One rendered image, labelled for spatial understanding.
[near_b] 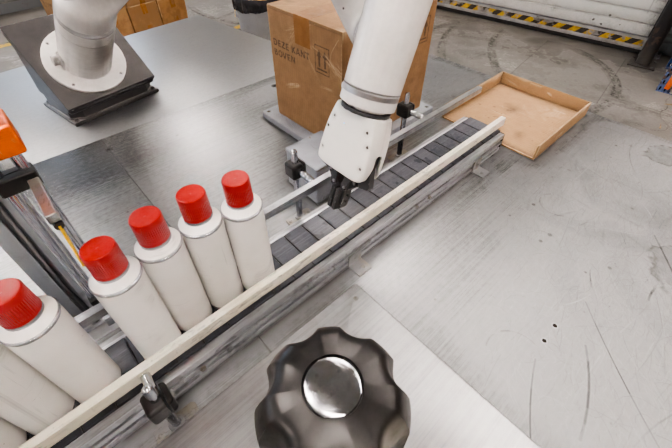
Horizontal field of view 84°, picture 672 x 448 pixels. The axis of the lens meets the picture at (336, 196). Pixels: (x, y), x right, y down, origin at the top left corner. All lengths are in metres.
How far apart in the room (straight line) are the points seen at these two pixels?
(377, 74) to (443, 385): 0.40
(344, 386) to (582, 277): 0.62
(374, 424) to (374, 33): 0.43
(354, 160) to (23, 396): 0.46
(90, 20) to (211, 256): 0.68
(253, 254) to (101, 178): 0.54
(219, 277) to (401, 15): 0.40
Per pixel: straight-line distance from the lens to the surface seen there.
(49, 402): 0.56
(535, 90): 1.28
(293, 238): 0.65
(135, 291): 0.45
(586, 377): 0.67
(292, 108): 0.97
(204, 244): 0.47
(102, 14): 1.03
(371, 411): 0.20
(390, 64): 0.52
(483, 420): 0.54
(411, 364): 0.54
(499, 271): 0.72
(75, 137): 1.17
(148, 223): 0.43
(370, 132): 0.53
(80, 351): 0.50
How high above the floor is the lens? 1.37
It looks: 43 degrees down
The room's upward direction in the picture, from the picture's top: straight up
